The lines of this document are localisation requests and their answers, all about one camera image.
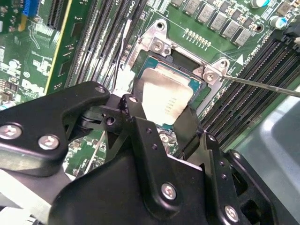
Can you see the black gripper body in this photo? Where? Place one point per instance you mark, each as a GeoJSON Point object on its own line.
{"type": "Point", "coordinates": [105, 199]}

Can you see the silver CPU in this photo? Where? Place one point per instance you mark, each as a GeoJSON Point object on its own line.
{"type": "Point", "coordinates": [164, 93]}

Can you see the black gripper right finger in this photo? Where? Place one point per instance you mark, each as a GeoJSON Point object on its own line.
{"type": "Point", "coordinates": [215, 175]}

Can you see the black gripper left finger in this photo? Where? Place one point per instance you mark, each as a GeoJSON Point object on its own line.
{"type": "Point", "coordinates": [35, 122]}

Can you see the thin metal locking lever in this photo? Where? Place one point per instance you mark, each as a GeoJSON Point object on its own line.
{"type": "Point", "coordinates": [128, 28]}
{"type": "Point", "coordinates": [269, 87]}

